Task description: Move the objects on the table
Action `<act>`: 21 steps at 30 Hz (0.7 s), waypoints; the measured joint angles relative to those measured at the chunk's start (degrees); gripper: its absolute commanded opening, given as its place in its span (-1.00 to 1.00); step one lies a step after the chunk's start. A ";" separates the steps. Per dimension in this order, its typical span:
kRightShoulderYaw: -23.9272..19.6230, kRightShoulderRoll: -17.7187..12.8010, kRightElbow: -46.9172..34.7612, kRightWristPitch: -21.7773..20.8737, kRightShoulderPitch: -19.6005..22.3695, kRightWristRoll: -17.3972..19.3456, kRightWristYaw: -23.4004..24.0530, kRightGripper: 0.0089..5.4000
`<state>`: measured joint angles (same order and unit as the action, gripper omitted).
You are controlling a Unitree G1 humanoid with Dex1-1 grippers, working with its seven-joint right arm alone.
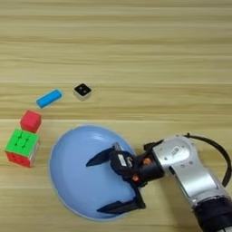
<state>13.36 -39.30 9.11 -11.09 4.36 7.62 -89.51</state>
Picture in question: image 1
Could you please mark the small black white cube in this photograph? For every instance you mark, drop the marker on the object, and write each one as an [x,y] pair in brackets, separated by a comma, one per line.
[82,90]

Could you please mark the blue rectangular block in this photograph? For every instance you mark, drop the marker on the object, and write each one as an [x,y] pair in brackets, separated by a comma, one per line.
[49,98]

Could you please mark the light blue round plate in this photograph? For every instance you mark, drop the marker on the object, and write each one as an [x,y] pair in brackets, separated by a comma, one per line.
[75,181]

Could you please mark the small black box white label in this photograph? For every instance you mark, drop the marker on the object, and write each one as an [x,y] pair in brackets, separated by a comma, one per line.
[122,163]

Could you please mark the Rubik's cube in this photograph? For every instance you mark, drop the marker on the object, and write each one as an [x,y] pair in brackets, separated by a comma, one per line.
[21,146]

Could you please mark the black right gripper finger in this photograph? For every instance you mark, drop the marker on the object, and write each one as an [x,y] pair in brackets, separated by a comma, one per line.
[101,157]
[120,207]

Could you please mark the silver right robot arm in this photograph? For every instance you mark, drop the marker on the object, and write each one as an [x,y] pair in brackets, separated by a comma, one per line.
[193,169]

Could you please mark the red cube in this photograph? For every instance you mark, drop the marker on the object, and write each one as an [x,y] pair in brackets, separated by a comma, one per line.
[30,120]

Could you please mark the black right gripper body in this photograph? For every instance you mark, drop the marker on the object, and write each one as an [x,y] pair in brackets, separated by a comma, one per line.
[149,166]

